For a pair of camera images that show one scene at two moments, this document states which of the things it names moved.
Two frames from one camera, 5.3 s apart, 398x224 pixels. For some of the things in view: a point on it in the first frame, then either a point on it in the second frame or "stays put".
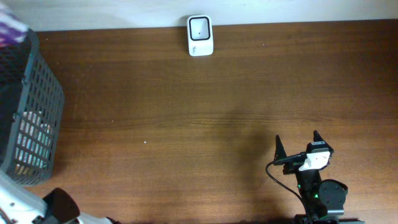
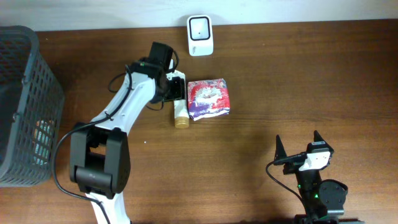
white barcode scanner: (200, 35) stays put
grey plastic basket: (32, 110) stays put
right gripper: (280, 152) stays put
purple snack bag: (12, 31) to (208, 98)
